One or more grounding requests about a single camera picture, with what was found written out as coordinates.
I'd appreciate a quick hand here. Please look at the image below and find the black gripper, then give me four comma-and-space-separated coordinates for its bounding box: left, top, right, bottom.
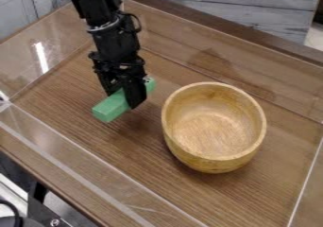
86, 21, 146, 109

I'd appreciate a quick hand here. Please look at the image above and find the green rectangular block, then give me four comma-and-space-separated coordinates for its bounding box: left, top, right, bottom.
92, 77, 154, 122

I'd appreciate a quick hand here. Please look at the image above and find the brown wooden bowl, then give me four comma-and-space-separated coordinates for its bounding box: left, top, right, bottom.
161, 81, 267, 174

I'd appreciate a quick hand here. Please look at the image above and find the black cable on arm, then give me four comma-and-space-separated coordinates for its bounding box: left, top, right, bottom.
120, 12, 144, 35

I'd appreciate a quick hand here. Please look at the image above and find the black table leg frame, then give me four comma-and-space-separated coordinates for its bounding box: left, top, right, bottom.
28, 182, 73, 227

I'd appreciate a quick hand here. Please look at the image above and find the black cable under table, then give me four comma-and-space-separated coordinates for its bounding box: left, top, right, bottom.
0, 199, 24, 227

